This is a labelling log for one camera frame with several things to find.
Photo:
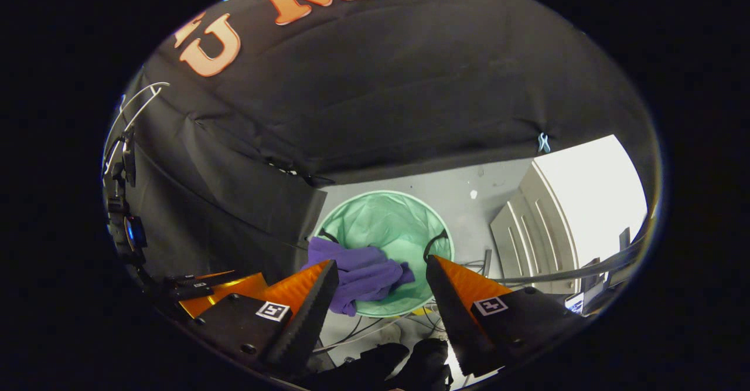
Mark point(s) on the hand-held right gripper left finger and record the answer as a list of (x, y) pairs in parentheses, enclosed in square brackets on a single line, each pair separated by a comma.
[(307, 315)]

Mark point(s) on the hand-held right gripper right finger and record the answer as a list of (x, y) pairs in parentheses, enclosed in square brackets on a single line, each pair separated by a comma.
[(454, 315)]

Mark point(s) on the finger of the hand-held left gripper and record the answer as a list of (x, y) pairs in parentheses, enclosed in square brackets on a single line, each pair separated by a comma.
[(193, 277), (225, 289)]

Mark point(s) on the purple shirt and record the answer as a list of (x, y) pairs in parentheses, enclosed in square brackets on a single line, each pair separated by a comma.
[(363, 274)]

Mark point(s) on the green mesh laundry hamper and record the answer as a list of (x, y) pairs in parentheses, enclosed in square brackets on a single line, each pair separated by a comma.
[(387, 221)]

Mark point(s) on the white plastic hanger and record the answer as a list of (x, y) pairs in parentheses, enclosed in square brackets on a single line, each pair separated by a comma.
[(136, 108)]

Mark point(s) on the person's black shoe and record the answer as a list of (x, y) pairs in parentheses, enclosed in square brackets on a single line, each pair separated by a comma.
[(357, 370), (428, 364)]

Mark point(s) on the small lit screen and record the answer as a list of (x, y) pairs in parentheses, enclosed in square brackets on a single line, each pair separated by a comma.
[(574, 304)]

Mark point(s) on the white cabinet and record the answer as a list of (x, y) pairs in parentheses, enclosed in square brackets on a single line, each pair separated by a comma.
[(586, 191)]

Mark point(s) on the light blue clip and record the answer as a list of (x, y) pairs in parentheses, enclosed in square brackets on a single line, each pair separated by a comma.
[(544, 143)]

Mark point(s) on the black backdrop cloth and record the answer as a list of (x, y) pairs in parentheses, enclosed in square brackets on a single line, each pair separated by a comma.
[(410, 86)]

